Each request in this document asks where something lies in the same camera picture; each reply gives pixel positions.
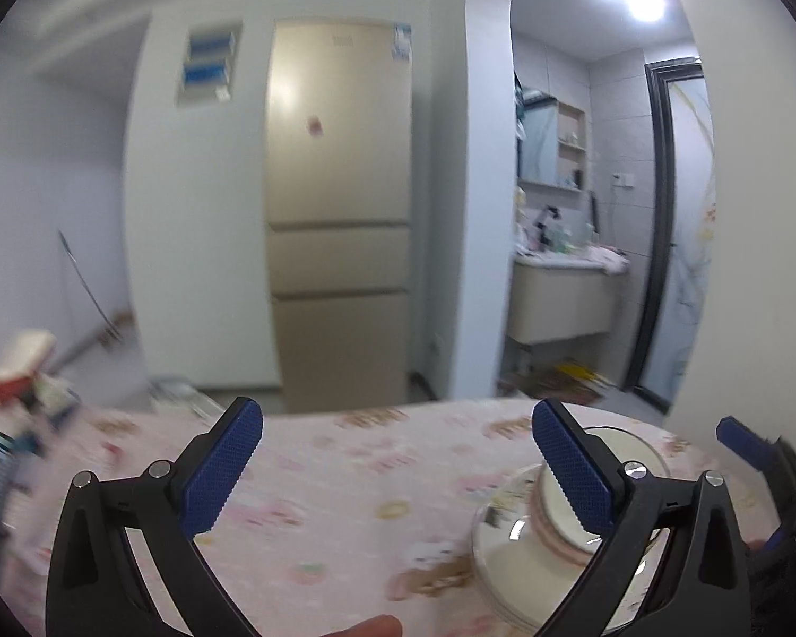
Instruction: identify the white ribbed bowl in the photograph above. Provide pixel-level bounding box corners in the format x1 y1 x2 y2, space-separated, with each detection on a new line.
534 424 673 555

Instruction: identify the white cartoon plate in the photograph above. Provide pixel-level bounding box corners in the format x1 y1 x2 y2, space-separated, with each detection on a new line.
470 463 659 632

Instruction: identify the pink strawberry bowl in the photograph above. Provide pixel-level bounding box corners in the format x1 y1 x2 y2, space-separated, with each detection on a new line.
527 464 601 565

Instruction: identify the right hand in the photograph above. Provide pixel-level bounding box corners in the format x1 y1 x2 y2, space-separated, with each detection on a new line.
746 529 784 552

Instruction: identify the left hand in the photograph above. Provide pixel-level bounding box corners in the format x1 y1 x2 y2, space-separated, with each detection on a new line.
325 614 404 637

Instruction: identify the red white cardboard box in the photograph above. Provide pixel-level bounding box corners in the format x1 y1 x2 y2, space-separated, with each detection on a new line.
0 329 56 407

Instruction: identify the beige bathroom vanity cabinet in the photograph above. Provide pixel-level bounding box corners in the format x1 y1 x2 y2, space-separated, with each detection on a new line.
506 262 627 345

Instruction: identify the pink cartoon tablecloth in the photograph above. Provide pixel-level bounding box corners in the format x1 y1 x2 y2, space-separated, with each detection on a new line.
0 397 791 637

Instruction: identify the metal folding stand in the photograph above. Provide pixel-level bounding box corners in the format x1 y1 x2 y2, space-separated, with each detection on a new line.
58 230 122 341

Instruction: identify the bathroom mirror cabinet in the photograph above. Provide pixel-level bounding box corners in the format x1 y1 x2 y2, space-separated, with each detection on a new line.
516 87 588 191

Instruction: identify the gold refrigerator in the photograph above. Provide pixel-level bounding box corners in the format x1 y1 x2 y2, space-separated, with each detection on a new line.
264 20 412 414

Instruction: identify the black door frame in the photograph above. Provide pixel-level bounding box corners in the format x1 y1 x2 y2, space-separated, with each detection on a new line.
622 58 703 414

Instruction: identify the wall electrical panel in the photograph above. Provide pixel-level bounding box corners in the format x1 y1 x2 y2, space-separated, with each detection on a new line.
176 22 243 105

